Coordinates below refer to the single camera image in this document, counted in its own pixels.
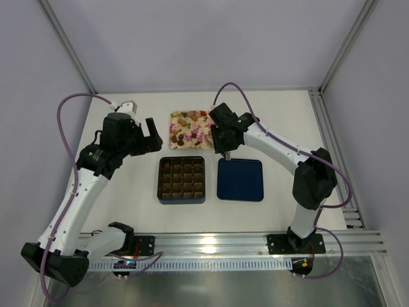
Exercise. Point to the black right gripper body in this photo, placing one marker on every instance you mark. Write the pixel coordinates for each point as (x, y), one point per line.
(225, 142)

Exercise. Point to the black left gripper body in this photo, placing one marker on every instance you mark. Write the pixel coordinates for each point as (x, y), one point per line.
(144, 138)

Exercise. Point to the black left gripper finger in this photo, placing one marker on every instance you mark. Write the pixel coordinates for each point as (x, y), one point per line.
(151, 143)
(151, 127)

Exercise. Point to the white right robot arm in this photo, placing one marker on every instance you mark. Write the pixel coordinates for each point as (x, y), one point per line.
(214, 193)

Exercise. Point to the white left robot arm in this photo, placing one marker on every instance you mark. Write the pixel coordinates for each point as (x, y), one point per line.
(58, 254)

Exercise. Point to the blue chocolate box with tray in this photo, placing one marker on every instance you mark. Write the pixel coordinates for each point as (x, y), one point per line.
(183, 183)

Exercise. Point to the floral serving tray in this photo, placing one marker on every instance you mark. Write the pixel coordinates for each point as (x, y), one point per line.
(190, 130)

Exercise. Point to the blue box lid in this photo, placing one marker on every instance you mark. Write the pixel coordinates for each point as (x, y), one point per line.
(240, 180)

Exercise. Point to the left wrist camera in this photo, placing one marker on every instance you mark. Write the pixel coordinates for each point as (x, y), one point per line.
(128, 107)

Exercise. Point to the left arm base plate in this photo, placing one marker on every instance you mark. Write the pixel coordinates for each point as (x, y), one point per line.
(144, 245)

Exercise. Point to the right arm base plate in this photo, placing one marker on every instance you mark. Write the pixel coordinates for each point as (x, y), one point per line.
(283, 244)

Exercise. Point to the slotted cable duct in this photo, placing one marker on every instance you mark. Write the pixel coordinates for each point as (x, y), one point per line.
(167, 264)

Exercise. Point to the aluminium frame rail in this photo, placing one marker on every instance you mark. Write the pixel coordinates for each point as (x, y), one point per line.
(349, 242)

